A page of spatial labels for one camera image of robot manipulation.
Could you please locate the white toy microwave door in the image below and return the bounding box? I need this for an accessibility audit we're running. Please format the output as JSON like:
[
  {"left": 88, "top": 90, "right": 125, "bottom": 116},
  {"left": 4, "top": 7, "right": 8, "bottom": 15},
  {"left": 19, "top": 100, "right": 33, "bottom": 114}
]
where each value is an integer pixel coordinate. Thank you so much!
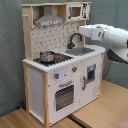
[{"left": 67, "top": 3, "right": 90, "bottom": 21}]

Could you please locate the toy oven door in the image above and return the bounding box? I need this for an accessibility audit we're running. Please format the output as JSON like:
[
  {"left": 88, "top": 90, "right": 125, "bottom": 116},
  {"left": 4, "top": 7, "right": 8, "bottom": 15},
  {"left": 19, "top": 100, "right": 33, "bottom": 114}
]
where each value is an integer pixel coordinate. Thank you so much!
[{"left": 55, "top": 80, "right": 76, "bottom": 113}]

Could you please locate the black toy stovetop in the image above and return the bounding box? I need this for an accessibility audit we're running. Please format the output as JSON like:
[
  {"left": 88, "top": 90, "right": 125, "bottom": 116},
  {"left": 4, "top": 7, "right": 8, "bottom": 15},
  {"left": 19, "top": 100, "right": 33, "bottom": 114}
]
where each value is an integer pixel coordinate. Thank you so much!
[{"left": 35, "top": 53, "right": 71, "bottom": 66}]

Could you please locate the wooden table top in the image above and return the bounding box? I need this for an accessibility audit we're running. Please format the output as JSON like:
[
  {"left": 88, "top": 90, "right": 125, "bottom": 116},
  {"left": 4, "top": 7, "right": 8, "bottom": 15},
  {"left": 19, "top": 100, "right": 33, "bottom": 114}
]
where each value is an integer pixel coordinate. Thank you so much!
[{"left": 0, "top": 80, "right": 128, "bottom": 128}]

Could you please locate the grey range hood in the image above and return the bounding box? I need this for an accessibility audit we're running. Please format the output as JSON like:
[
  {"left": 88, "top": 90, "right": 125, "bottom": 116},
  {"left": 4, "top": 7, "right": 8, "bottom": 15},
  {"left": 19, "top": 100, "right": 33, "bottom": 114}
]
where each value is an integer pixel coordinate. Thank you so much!
[{"left": 34, "top": 6, "right": 64, "bottom": 27}]

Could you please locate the grey toy sink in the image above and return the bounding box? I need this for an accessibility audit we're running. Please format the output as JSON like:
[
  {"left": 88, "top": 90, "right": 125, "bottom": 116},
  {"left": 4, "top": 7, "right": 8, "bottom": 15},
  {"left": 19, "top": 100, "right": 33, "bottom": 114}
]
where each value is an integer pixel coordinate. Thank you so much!
[{"left": 66, "top": 47, "right": 94, "bottom": 56}]

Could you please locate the red right stove knob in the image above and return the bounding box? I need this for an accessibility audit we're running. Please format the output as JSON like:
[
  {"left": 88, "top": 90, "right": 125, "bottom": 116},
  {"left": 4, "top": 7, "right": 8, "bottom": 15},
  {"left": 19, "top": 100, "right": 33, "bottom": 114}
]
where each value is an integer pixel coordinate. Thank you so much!
[{"left": 71, "top": 66, "right": 79, "bottom": 73}]

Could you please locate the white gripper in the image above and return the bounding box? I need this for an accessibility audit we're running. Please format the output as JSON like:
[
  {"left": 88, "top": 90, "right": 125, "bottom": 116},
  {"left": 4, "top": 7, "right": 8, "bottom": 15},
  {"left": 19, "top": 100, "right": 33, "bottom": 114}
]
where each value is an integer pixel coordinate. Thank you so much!
[{"left": 79, "top": 25, "right": 104, "bottom": 40}]

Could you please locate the black toy faucet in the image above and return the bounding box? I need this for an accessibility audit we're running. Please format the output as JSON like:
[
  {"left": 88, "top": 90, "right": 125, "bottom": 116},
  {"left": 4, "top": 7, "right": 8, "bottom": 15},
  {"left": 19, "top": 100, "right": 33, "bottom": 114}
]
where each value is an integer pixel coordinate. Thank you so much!
[{"left": 67, "top": 33, "right": 82, "bottom": 49}]

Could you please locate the silver toy pot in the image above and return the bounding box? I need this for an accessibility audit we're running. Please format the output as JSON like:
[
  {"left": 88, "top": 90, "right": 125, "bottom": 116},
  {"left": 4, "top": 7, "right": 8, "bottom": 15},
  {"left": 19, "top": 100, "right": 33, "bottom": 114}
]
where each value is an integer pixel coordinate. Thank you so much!
[{"left": 40, "top": 51, "right": 55, "bottom": 62}]

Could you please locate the red left stove knob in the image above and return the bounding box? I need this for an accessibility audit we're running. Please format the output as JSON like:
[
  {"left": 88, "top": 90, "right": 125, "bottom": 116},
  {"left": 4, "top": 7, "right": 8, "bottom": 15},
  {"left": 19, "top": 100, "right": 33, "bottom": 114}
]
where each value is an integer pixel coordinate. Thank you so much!
[{"left": 54, "top": 73, "right": 60, "bottom": 79}]

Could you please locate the white cabinet door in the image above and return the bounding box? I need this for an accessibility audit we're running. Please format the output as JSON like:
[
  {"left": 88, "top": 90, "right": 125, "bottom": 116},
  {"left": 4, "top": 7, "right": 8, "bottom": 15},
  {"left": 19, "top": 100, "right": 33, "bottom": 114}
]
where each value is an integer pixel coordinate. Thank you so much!
[{"left": 80, "top": 55, "right": 102, "bottom": 106}]

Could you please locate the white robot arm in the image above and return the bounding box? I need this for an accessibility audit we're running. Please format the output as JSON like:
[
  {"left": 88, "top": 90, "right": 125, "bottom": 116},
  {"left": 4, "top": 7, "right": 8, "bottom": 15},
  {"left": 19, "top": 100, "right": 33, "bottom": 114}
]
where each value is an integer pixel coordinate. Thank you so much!
[{"left": 79, "top": 24, "right": 128, "bottom": 64}]

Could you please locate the red stove knob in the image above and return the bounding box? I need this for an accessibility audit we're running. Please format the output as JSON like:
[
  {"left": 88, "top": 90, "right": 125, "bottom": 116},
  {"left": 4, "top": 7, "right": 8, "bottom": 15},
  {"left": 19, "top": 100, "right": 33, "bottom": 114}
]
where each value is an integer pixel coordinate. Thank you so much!
[
  {"left": 54, "top": 73, "right": 60, "bottom": 79},
  {"left": 71, "top": 66, "right": 79, "bottom": 73}
]

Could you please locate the wooden toy kitchen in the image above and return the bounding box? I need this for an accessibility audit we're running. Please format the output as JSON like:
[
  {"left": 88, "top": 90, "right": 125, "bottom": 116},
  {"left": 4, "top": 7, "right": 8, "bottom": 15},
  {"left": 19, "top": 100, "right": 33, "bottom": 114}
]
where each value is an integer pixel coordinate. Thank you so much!
[{"left": 22, "top": 2, "right": 105, "bottom": 128}]

